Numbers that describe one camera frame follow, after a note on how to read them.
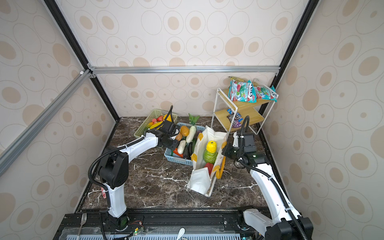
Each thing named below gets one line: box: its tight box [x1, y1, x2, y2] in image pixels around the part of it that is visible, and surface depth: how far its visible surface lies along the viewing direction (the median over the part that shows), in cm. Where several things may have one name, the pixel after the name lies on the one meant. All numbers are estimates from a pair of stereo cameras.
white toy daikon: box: [177, 140, 187, 155], surface depth 95 cm
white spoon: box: [176, 227, 186, 240], surface depth 72 cm
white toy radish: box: [185, 113, 200, 143], surface depth 105 cm
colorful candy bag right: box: [254, 85, 277, 102], surface depth 85 cm
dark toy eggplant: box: [183, 142, 193, 160], surface depth 98 cm
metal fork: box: [76, 212, 87, 240], surface depth 76 cm
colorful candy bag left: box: [228, 79, 257, 103], surface depth 84 cm
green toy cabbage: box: [203, 150, 218, 164], surface depth 91 cm
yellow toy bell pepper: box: [206, 140, 218, 153], surface depth 89 cm
